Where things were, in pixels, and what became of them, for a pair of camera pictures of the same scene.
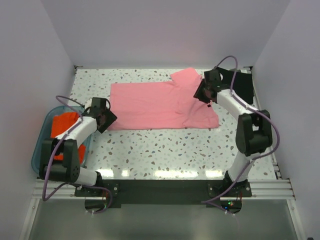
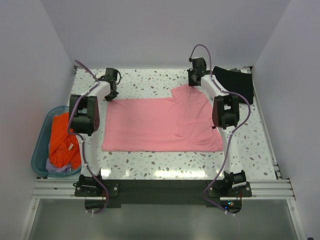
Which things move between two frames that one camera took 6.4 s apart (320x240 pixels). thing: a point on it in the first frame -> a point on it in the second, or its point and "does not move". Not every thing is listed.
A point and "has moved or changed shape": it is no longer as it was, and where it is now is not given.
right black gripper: (198, 95) -> (190, 83)
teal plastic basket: (44, 129) does not move
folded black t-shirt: (242, 87) does not move
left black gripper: (111, 118) -> (110, 98)
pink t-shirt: (165, 105) has moved or changed shape
